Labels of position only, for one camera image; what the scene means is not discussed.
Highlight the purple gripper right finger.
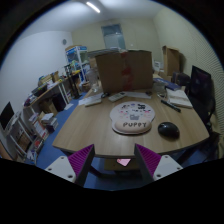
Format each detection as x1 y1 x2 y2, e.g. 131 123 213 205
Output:
134 143 184 186

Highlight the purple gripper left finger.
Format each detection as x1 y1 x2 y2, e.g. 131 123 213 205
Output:
44 143 96 188

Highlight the black computer mouse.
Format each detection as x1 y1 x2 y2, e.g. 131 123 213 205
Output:
158 122 180 139

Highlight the round puppy mouse pad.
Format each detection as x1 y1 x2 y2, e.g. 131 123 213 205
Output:
110 101 155 135

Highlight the black marker pen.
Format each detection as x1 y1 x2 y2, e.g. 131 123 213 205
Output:
161 99 181 113

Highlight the white keyboard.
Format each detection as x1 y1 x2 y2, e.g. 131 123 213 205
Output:
85 98 102 107

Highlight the wooden side desk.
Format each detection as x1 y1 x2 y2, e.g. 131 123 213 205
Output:
24 79 70 113

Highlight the white paper sheet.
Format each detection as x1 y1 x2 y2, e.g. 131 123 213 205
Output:
125 92 151 99

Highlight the open white notebook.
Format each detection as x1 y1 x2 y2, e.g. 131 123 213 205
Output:
167 89 192 108

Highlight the white remote control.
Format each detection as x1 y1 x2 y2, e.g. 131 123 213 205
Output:
108 92 126 102

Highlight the blue book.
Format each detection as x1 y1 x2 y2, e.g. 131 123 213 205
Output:
153 78 181 91

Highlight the black office chair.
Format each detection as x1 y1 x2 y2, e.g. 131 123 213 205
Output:
187 66 216 132

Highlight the black monitor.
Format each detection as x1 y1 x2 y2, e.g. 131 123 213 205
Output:
0 103 14 129

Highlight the large brown cardboard box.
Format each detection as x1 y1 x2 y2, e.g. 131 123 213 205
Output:
96 50 153 93

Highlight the tall cardboard box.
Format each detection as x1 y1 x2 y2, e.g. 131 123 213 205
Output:
162 46 180 76

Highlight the white metal shelf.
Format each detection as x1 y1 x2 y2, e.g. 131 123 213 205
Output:
65 46 90 83

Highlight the ceiling light strip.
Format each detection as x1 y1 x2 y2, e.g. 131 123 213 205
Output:
86 2 101 14

